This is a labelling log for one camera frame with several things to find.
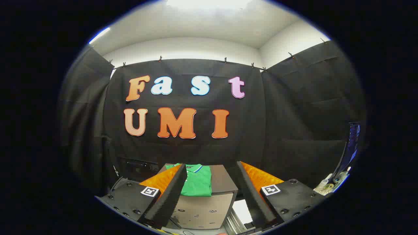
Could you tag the black backdrop cloth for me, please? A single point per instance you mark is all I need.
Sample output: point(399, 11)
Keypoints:
point(261, 130)

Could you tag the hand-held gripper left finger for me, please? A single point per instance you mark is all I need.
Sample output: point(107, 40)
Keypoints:
point(169, 195)

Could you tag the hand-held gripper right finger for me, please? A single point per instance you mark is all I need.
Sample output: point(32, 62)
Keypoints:
point(253, 195)

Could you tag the clear plastic bottle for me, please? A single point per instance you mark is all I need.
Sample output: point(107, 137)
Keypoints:
point(323, 186)

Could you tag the green polo shirt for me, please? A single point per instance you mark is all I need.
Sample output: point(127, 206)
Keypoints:
point(199, 182)

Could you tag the grey cabinet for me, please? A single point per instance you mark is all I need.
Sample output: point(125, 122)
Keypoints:
point(202, 209)

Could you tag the ceiling light panel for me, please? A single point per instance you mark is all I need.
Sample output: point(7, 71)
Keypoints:
point(209, 3)

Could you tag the dark washing machine lid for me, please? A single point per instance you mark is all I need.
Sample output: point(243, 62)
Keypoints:
point(138, 171)

